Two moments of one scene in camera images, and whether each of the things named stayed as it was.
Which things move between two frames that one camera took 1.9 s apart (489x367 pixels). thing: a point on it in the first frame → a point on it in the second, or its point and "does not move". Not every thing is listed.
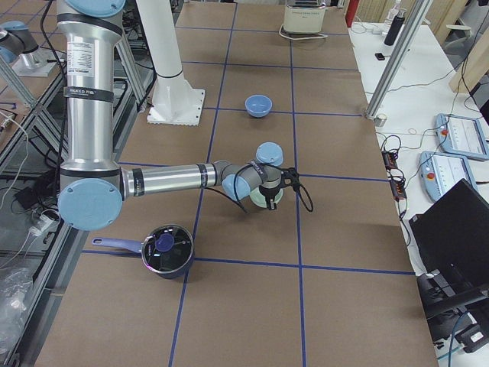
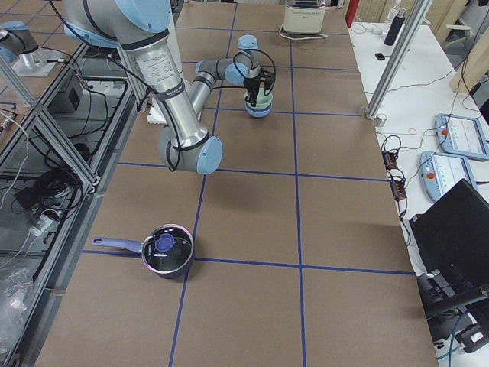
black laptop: (452, 235) does not move
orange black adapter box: (390, 159) does not move
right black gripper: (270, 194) → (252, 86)
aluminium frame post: (399, 57) does not move
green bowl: (258, 198) → (263, 101)
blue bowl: (258, 105) does not move
